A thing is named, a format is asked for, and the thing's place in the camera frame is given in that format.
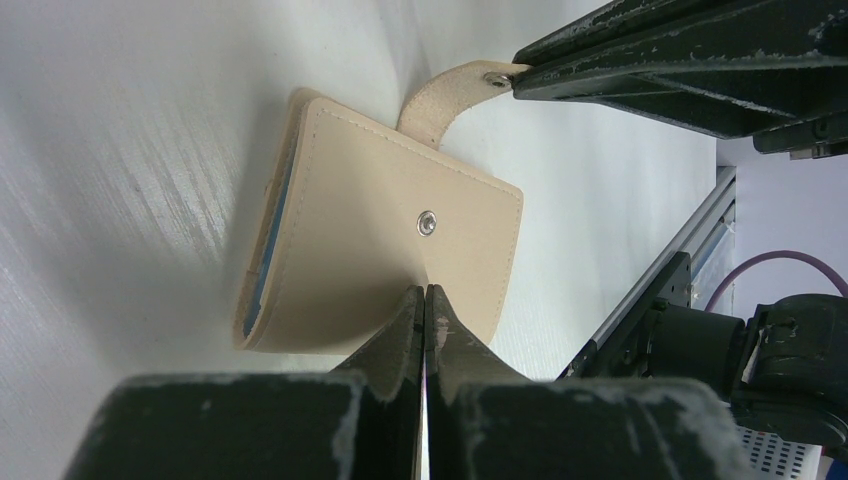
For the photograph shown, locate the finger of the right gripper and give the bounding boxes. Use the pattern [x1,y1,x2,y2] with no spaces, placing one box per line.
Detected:
[513,1,847,139]

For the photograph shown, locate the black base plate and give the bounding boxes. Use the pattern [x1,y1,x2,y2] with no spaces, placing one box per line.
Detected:
[559,251,692,379]

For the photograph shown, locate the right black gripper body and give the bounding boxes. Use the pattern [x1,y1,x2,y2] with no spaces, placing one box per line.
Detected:
[753,102,847,160]

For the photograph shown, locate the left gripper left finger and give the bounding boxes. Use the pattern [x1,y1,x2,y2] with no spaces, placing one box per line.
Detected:
[65,287,424,479]

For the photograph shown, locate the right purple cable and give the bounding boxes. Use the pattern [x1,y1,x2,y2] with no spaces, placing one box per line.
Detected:
[703,250,848,313]

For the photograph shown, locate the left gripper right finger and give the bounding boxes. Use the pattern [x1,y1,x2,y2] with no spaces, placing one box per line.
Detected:
[425,285,755,479]

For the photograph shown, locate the beige card holder wallet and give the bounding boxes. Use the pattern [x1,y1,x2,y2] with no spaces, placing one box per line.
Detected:
[232,60,524,355]

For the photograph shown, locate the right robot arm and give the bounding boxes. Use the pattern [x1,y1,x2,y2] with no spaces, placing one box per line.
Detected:
[512,1,847,455]

